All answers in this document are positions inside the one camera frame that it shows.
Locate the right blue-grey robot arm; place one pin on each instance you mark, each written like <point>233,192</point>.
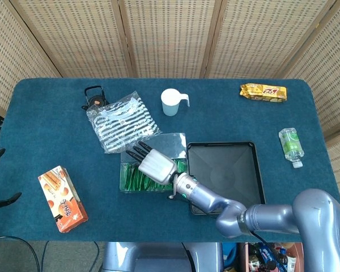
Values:
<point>204,198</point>

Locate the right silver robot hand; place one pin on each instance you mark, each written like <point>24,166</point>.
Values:
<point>158,167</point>

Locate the clear box of green packets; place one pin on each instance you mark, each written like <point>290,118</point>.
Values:
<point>164,144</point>

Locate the blue table cloth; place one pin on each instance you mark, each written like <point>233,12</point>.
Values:
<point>45,136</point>

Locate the green label water bottle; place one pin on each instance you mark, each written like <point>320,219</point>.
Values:
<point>291,144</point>

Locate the black plastic tray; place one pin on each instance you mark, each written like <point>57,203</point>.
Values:
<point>224,164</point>

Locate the snack-filled storage box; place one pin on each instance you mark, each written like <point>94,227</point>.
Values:
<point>266,255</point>

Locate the striped cloth in plastic bag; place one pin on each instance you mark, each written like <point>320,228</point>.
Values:
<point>122,124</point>

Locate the blue-grey robot torso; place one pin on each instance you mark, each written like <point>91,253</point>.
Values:
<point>158,255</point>

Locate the yellow biscuit packet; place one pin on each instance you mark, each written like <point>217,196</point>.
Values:
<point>263,92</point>

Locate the green packets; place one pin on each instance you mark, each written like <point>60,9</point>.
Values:
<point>136,181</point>

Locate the woven folding screen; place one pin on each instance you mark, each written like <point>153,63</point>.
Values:
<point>173,34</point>

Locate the orange biscuit box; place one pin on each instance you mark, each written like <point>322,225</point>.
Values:
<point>65,204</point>

